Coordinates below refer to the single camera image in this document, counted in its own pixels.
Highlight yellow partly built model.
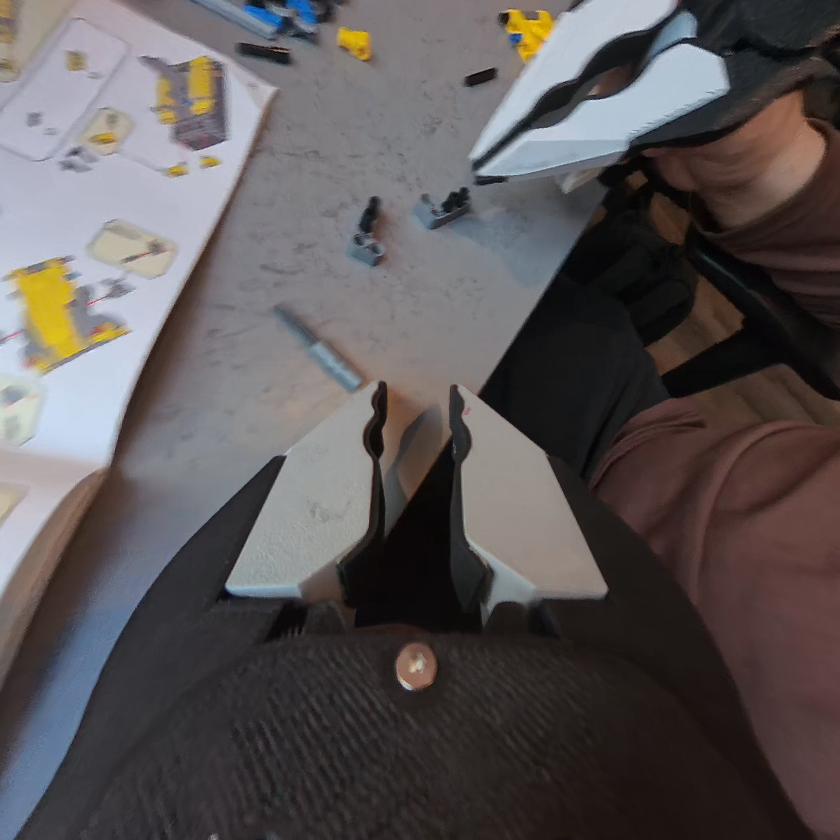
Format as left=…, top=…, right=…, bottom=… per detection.
left=499, top=8, right=555, bottom=64

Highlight grey L-shaped beam with pins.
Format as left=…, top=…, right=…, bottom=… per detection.
left=413, top=186, right=473, bottom=231
left=346, top=196, right=387, bottom=269

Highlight person's brown sweater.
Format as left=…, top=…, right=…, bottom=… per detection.
left=587, top=397, right=840, bottom=840

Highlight grey stone-look desk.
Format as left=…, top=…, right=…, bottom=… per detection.
left=0, top=0, right=608, bottom=834

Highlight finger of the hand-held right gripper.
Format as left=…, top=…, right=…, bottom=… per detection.
left=468, top=0, right=681, bottom=168
left=474, top=41, right=731, bottom=186

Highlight person's right hand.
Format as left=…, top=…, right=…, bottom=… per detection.
left=640, top=92, right=831, bottom=227

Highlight black office chair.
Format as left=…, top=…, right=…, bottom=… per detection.
left=564, top=154, right=840, bottom=401

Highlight open instruction booklet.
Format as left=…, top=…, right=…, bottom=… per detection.
left=0, top=0, right=280, bottom=683

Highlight person's black pants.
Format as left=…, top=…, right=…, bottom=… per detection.
left=479, top=276, right=670, bottom=480

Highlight dark grey axle connector sleeve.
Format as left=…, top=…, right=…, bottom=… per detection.
left=305, top=338, right=365, bottom=393

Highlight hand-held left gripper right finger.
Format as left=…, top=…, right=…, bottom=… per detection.
left=448, top=383, right=609, bottom=611

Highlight person's right forearm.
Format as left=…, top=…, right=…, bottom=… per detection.
left=689, top=121, right=840, bottom=329

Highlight pile of small building pieces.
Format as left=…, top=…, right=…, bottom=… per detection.
left=243, top=0, right=345, bottom=39

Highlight light grey ribbed rod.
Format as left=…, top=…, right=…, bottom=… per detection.
left=187, top=0, right=286, bottom=39

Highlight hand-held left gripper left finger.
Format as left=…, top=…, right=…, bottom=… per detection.
left=225, top=381, right=389, bottom=608

